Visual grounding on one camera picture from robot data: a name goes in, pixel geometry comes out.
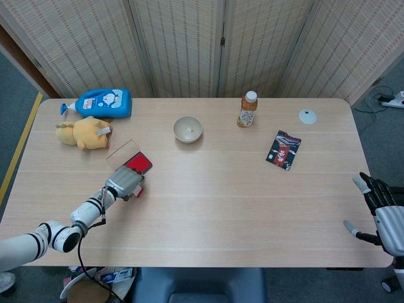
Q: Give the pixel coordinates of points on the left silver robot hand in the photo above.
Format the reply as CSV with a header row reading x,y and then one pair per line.
x,y
124,183

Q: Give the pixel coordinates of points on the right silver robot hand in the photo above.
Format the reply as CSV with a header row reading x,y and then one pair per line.
x,y
389,227

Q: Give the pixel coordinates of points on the small red stamp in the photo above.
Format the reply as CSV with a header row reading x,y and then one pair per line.
x,y
139,191

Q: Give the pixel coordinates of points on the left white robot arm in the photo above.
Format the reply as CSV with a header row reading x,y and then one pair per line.
x,y
85,213

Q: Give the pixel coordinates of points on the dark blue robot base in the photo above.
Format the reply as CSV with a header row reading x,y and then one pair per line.
x,y
199,284

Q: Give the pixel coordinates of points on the red ink pad case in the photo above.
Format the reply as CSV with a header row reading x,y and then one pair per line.
x,y
140,162

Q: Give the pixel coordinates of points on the white caster wheel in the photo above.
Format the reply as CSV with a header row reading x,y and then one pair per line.
x,y
389,285

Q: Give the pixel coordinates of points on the yellow plush toy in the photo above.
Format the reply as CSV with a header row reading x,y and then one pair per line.
x,y
85,134

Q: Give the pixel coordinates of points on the beige bowl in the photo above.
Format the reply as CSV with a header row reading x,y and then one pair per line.
x,y
187,129

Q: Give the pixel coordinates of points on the blue detergent pump bottle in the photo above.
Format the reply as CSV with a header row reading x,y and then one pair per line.
x,y
104,102

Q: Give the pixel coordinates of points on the cardboard box of clutter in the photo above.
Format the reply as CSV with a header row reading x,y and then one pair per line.
x,y
121,274

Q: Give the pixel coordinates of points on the yellow floor tape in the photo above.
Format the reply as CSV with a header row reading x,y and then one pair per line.
x,y
19,148

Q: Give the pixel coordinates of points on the white plate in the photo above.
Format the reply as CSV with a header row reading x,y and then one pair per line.
x,y
74,282

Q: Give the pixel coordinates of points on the white power strip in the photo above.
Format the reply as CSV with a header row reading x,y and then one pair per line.
x,y
396,101

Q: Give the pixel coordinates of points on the dark snack packet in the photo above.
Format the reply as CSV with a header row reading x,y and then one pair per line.
x,y
283,151

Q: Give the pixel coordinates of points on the white round disc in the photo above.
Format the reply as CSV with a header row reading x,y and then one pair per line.
x,y
307,116

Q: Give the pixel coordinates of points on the tea bottle with white cap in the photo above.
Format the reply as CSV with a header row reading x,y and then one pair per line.
x,y
247,113

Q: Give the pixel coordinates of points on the bamboo folding screen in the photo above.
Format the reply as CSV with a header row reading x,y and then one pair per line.
x,y
183,47

